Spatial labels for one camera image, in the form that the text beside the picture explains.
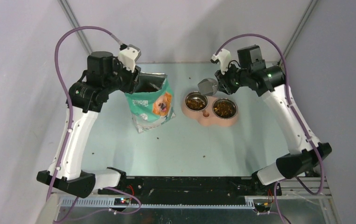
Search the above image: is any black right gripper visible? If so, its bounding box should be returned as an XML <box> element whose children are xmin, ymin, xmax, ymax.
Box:
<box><xmin>215</xmin><ymin>62</ymin><xmax>250</xmax><ymax>95</ymax></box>

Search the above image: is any kibble in right bowl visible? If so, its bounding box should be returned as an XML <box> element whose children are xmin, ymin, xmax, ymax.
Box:
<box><xmin>213</xmin><ymin>100</ymin><xmax>237</xmax><ymax>119</ymax></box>

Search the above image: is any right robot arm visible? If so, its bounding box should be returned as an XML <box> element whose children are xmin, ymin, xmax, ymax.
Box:
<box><xmin>211</xmin><ymin>45</ymin><xmax>332</xmax><ymax>195</ymax></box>

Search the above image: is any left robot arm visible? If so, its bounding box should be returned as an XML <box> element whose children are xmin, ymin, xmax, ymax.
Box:
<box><xmin>36</xmin><ymin>47</ymin><xmax>141</xmax><ymax>198</ymax></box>

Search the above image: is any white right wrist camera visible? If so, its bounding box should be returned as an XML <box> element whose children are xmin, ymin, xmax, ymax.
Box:
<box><xmin>210</xmin><ymin>49</ymin><xmax>231</xmax><ymax>75</ymax></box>

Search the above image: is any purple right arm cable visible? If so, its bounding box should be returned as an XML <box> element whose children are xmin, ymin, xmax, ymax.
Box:
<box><xmin>215</xmin><ymin>33</ymin><xmax>325</xmax><ymax>224</ymax></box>

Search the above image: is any steel bowl left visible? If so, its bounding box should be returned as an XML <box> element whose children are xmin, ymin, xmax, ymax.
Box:
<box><xmin>185</xmin><ymin>91</ymin><xmax>208</xmax><ymax>108</ymax></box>

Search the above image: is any metal food scoop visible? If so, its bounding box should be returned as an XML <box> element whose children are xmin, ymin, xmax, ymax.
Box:
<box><xmin>197</xmin><ymin>78</ymin><xmax>218</xmax><ymax>96</ymax></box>

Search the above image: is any steel bowl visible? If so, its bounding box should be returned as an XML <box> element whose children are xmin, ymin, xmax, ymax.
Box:
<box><xmin>212</xmin><ymin>98</ymin><xmax>238</xmax><ymax>119</ymax></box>
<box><xmin>185</xmin><ymin>91</ymin><xmax>208</xmax><ymax>108</ymax></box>

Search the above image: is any steel bowl right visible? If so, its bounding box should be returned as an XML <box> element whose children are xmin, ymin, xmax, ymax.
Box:
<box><xmin>212</xmin><ymin>98</ymin><xmax>238</xmax><ymax>119</ymax></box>

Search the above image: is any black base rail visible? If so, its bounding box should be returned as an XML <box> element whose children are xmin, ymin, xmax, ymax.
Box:
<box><xmin>97</xmin><ymin>175</ymin><xmax>282</xmax><ymax>206</ymax></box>

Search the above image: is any kibble in left bowl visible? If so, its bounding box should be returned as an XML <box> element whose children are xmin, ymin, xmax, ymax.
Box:
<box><xmin>186</xmin><ymin>98</ymin><xmax>207</xmax><ymax>111</ymax></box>

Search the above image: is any kibble in bowl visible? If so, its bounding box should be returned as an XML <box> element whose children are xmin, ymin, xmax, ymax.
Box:
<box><xmin>186</xmin><ymin>98</ymin><xmax>207</xmax><ymax>111</ymax></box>
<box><xmin>213</xmin><ymin>100</ymin><xmax>237</xmax><ymax>119</ymax></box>

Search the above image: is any green pet food bag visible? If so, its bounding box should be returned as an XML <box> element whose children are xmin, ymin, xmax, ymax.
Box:
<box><xmin>125</xmin><ymin>73</ymin><xmax>175</xmax><ymax>133</ymax></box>

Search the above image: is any pink double bowl stand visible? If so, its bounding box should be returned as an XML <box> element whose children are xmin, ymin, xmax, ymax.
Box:
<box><xmin>181</xmin><ymin>95</ymin><xmax>239</xmax><ymax>127</ymax></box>

